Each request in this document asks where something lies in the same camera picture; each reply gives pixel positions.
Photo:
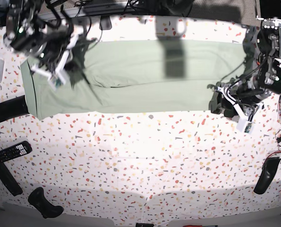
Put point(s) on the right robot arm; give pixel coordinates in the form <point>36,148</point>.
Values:
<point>43,30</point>

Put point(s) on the long black bar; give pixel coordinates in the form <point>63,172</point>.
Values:
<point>9,181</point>

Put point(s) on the light green T-shirt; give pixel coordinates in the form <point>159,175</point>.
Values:
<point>138,76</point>

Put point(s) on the red handled screwdriver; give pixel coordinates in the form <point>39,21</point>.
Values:
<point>200,226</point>

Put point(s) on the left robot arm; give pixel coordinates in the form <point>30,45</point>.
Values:
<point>263,61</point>

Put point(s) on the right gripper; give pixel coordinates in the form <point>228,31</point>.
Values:
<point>60,52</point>

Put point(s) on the black TV remote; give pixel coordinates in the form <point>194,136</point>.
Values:
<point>15,151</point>

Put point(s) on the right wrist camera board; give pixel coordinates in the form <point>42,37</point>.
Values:
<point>57,80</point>

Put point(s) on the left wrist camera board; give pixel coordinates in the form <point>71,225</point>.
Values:
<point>245,126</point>

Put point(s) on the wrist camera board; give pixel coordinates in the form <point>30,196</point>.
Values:
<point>245,126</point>
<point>57,80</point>

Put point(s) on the black cylindrical speaker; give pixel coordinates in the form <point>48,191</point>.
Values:
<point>13,108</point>

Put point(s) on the black camera stand base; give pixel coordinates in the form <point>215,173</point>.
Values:
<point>105,23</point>

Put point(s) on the black curved handle right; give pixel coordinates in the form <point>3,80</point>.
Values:
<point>269,170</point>

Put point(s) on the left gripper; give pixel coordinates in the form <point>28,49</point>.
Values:
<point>241,99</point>

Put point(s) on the small black box bottom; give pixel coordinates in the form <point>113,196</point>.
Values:
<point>144,225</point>

